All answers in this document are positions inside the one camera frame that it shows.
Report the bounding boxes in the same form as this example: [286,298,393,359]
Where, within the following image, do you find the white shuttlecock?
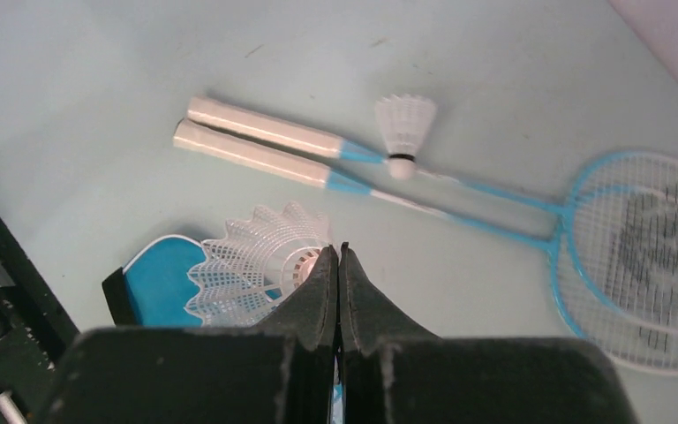
[374,94,437,180]
[185,201,332,327]

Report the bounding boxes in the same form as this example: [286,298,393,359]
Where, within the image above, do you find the blue racket lower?
[173,119,678,334]

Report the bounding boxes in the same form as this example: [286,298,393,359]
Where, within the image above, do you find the blue racket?
[186,96,678,375]
[173,119,678,334]

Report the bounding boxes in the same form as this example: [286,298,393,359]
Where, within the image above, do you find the blue racket bag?
[102,233,284,424]

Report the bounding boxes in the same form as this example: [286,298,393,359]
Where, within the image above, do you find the blue racket upper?
[186,96,678,375]

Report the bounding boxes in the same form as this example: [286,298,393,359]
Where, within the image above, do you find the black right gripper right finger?
[338,245,637,423]

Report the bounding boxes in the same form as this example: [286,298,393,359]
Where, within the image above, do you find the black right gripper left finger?
[34,247,339,423]

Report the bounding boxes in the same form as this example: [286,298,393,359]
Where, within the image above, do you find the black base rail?
[0,217,78,423]

